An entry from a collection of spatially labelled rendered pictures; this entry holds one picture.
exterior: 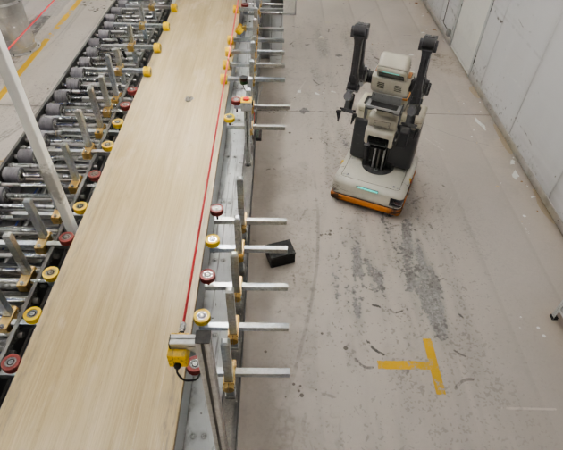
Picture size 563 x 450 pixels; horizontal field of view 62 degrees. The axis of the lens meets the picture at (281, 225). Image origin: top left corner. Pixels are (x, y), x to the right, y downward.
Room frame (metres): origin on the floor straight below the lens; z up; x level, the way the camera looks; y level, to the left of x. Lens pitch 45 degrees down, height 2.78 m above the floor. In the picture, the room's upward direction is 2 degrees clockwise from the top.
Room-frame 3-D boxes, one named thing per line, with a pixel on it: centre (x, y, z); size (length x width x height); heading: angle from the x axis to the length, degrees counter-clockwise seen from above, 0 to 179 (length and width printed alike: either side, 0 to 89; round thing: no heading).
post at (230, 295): (1.23, 0.21, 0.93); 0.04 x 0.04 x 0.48; 2
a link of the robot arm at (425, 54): (2.81, -0.85, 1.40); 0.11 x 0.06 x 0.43; 69
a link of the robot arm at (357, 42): (2.97, -0.45, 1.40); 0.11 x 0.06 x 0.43; 69
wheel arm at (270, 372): (1.03, 0.16, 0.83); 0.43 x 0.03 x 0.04; 92
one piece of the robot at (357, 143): (3.41, -0.86, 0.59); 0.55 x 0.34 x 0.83; 68
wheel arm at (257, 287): (1.53, 0.17, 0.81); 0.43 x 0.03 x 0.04; 92
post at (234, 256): (1.48, 0.22, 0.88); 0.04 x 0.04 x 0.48; 2
